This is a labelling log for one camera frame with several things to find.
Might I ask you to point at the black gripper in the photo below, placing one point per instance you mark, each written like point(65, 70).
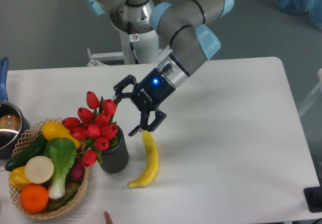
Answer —
point(153, 90)

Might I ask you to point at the red tulip bouquet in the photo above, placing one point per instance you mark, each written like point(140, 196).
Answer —
point(94, 127)

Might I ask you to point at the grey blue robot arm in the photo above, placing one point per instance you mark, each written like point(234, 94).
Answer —
point(176, 38)

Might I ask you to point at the dark grey ribbed vase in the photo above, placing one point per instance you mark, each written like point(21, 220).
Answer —
point(115, 158)

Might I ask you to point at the person fingertip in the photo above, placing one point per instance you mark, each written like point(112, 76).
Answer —
point(107, 218)

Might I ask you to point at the yellow plastic banana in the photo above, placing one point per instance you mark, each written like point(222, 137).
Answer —
point(152, 163)

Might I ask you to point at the green bok choy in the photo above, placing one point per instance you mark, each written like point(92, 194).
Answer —
point(62, 153)

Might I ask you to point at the yellow squash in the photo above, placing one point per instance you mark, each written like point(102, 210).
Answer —
point(51, 130)

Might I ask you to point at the purple red onion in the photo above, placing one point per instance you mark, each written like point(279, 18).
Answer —
point(77, 171)

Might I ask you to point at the dark green cucumber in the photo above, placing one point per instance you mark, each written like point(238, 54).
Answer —
point(36, 148)

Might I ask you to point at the white round radish slice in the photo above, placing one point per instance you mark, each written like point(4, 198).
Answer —
point(39, 169)

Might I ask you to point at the green chili pepper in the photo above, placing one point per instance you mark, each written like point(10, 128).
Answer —
point(64, 201)

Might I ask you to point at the dark blue saucepan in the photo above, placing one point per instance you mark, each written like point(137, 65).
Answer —
point(13, 122)

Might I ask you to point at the orange fruit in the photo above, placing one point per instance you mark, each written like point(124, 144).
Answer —
point(34, 198)

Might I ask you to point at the yellow bell pepper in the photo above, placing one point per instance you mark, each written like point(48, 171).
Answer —
point(18, 179)

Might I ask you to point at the black device at table edge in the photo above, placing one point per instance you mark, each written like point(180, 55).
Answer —
point(313, 198)

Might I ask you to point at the white metal frame right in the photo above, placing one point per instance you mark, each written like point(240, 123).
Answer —
point(311, 97)

